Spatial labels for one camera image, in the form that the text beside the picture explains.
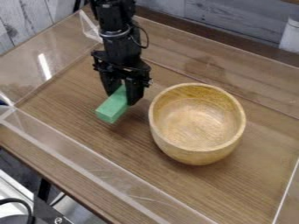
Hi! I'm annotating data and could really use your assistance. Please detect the white cylinder container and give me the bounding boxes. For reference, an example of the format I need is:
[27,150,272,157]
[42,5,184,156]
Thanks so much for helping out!
[278,15,299,53]

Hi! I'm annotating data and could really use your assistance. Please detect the green rectangular block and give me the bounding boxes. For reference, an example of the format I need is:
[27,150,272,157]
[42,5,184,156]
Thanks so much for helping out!
[94,85,127,123]

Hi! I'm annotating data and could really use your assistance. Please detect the black cable loop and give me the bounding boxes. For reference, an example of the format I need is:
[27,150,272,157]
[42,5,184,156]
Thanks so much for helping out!
[0,198,33,224]

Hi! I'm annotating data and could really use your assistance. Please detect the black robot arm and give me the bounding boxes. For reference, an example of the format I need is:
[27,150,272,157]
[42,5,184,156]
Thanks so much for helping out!
[89,0,150,106]

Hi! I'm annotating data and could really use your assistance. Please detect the clear acrylic corner bracket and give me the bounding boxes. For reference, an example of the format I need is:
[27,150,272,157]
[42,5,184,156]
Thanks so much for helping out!
[78,10,102,43]

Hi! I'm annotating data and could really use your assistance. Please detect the light wooden bowl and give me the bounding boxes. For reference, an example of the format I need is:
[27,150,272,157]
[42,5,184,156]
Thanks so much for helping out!
[148,83,246,165]

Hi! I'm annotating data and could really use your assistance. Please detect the black metal table leg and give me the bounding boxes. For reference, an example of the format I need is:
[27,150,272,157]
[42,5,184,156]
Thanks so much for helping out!
[37,178,51,201]

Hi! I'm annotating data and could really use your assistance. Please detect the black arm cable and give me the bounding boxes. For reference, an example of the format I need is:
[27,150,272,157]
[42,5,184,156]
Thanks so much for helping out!
[131,24,150,50]

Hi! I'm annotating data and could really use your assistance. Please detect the clear acrylic tray wall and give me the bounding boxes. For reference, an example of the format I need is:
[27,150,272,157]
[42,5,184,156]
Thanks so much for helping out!
[0,13,299,224]

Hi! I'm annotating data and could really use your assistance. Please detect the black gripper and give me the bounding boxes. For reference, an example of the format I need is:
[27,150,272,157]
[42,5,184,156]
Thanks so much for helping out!
[90,29,150,106]

